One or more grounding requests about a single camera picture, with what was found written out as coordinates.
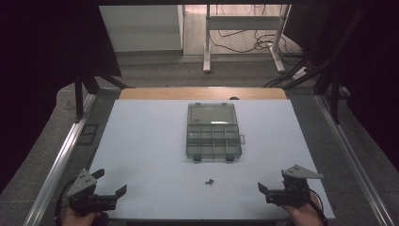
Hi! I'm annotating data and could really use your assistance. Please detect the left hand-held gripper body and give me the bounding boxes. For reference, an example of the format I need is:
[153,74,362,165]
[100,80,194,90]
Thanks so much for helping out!
[67,168,118,217]

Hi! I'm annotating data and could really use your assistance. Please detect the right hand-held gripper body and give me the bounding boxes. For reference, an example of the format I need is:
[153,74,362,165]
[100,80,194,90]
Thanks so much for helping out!
[265,164,325,208]

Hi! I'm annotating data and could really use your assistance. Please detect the clear grey compartment box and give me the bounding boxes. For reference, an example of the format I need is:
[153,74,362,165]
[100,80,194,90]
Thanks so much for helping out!
[185,102,247,163]

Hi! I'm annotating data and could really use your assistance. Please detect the person's left hand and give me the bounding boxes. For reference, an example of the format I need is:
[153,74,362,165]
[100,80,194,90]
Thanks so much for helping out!
[60,208,102,226]

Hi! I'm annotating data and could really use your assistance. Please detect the person's right hand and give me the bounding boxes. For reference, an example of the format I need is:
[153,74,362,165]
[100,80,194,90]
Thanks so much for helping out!
[281,192,325,226]

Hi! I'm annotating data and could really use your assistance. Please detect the black metal stand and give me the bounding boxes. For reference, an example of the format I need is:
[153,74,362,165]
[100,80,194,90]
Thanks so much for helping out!
[312,67,343,125]

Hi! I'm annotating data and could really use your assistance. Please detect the black curtain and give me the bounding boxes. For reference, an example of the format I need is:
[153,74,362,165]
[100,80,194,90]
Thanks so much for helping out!
[282,0,399,173]
[0,0,122,194]

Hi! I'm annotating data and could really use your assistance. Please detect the wooden table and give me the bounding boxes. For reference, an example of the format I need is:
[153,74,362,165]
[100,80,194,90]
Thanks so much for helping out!
[119,87,288,101]

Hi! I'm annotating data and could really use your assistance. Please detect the white power strip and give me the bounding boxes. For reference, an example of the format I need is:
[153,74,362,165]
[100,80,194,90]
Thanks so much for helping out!
[292,66,311,80]

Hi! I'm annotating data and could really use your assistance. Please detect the white cabinet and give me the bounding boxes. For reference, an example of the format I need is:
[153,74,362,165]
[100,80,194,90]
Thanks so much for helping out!
[99,4,184,54]

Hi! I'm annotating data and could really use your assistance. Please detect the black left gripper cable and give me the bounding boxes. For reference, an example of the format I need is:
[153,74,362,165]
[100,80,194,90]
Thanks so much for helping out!
[55,178,78,222]

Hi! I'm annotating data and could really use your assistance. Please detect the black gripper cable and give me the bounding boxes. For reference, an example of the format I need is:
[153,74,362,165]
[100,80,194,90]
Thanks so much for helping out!
[55,178,78,222]
[299,185,329,226]

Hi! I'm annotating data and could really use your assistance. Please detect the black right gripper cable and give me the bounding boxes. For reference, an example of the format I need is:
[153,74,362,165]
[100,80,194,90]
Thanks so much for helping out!
[299,185,329,226]

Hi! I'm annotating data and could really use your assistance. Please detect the aluminium rail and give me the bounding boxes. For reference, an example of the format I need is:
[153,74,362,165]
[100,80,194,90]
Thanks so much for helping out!
[314,93,395,226]
[22,93,97,226]

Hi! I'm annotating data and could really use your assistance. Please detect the black floor cables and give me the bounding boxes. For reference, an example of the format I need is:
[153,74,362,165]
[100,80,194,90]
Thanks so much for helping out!
[209,29,304,59]

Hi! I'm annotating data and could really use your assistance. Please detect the white desk frame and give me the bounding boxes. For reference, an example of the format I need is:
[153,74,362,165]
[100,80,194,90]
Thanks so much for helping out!
[202,4,292,74]

